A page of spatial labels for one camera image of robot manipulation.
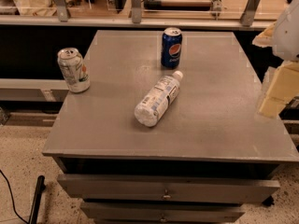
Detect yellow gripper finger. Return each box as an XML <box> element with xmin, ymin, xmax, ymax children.
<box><xmin>257</xmin><ymin>61</ymin><xmax>299</xmax><ymax>119</ymax></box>
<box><xmin>252</xmin><ymin>23</ymin><xmax>276</xmax><ymax>48</ymax></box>

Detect clear plastic bottle blue label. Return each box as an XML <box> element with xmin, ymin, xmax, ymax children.
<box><xmin>135</xmin><ymin>71</ymin><xmax>183</xmax><ymax>127</ymax></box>

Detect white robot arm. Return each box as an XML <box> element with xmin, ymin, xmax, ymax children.
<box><xmin>252</xmin><ymin>0</ymin><xmax>299</xmax><ymax>118</ymax></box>

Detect blue Pepsi can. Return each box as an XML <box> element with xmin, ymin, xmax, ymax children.
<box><xmin>161</xmin><ymin>27</ymin><xmax>182</xmax><ymax>69</ymax></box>

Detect grey drawer cabinet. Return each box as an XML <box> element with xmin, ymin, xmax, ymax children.
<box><xmin>44</xmin><ymin>31</ymin><xmax>298</xmax><ymax>211</ymax></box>

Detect white green soda can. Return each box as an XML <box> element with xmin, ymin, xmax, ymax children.
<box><xmin>57</xmin><ymin>48</ymin><xmax>91</xmax><ymax>93</ymax></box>

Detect grey railing with posts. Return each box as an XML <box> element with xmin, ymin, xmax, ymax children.
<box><xmin>0</xmin><ymin>0</ymin><xmax>287</xmax><ymax>30</ymax></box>

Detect upper grey drawer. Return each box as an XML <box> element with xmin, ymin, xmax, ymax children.
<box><xmin>57</xmin><ymin>175</ymin><xmax>279</xmax><ymax>204</ymax></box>

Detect grey drawer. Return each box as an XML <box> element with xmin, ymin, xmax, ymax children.
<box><xmin>57</xmin><ymin>175</ymin><xmax>279</xmax><ymax>204</ymax></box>
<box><xmin>80</xmin><ymin>203</ymin><xmax>244</xmax><ymax>224</ymax></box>

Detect lower grey drawer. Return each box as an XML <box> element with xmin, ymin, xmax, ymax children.
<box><xmin>80</xmin><ymin>203</ymin><xmax>244</xmax><ymax>224</ymax></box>

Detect black pole on floor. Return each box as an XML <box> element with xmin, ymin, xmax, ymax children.
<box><xmin>29</xmin><ymin>175</ymin><xmax>46</xmax><ymax>224</ymax></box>

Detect black floor cable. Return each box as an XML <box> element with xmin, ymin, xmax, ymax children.
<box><xmin>0</xmin><ymin>169</ymin><xmax>30</xmax><ymax>224</ymax></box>

